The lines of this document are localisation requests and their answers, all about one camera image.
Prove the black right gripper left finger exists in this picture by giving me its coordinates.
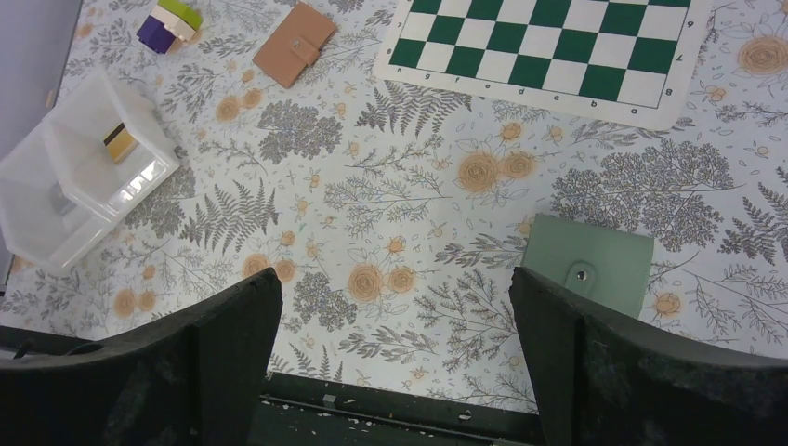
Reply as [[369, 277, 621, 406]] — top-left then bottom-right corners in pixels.
[[1, 269, 282, 445]]

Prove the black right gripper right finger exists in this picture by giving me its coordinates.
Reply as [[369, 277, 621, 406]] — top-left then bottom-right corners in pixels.
[[509, 268, 787, 445]]

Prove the green card holder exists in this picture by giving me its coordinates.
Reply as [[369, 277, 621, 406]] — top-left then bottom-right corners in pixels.
[[521, 214, 654, 318]]

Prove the gold card in tray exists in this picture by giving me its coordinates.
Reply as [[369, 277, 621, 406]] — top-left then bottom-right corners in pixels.
[[103, 122, 138, 164]]

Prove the clear plastic divided tray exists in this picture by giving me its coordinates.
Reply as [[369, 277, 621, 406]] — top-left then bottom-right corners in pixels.
[[1, 69, 180, 272]]

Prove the floral table cloth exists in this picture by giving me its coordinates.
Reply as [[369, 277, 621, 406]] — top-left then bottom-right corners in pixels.
[[1, 1, 787, 412]]

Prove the green white chess mat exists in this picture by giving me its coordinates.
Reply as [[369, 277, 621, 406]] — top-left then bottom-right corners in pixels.
[[374, 0, 712, 130]]

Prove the purple toy block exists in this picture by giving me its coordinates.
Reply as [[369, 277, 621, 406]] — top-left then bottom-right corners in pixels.
[[137, 15, 176, 54]]

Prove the cream toy block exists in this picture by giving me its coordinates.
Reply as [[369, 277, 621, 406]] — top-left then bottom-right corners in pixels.
[[151, 6, 196, 42]]

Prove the brown leather wallet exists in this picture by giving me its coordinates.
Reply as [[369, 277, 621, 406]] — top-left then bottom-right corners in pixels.
[[253, 2, 337, 88]]

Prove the lime green toy block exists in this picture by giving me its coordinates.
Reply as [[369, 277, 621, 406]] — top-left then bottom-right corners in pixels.
[[158, 0, 203, 30]]

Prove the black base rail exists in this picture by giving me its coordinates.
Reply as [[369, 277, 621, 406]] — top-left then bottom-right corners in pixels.
[[0, 324, 546, 446]]

